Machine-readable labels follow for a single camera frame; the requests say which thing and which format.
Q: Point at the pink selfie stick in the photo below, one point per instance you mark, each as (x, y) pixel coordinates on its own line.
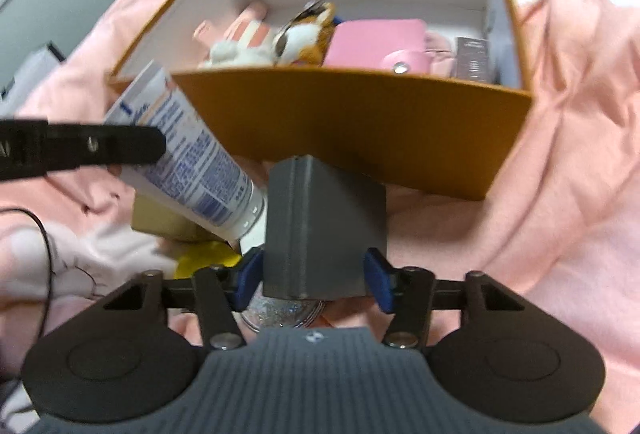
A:
(252, 11)

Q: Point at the round glitter case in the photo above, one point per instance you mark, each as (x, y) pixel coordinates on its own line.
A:
(280, 311)

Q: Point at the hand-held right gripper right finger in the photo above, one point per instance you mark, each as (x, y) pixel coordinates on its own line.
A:
(377, 279)

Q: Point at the white cream tube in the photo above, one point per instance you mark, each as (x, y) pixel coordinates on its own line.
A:
(200, 174)

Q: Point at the dark small box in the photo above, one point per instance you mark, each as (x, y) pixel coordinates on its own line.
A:
(470, 59)

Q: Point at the pink printed blanket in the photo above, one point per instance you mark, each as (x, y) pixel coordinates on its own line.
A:
(575, 164)

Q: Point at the orange cardboard box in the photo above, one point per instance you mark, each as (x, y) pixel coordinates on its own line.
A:
(350, 129)

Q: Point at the light pink pouch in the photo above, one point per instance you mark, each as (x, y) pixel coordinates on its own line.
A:
(442, 54)

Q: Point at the pink wallet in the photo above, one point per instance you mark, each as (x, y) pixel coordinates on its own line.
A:
(375, 41)

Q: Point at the white air purifier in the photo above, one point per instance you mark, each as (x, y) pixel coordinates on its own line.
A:
(25, 79)

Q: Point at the white plush toy striped hat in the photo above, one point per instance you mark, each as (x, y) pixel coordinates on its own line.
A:
(235, 51)

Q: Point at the grey box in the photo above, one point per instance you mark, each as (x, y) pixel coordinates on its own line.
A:
(325, 234)

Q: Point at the yellow tape measure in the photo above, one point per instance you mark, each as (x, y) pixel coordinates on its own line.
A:
(205, 259)

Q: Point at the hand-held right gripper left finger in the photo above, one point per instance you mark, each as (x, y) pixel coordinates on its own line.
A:
(247, 279)

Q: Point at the beige box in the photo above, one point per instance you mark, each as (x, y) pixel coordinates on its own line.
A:
(160, 219)

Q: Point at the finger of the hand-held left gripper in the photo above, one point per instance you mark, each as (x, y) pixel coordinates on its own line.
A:
(115, 144)

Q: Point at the fox plush toy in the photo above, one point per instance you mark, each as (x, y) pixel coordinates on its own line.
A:
(305, 36)

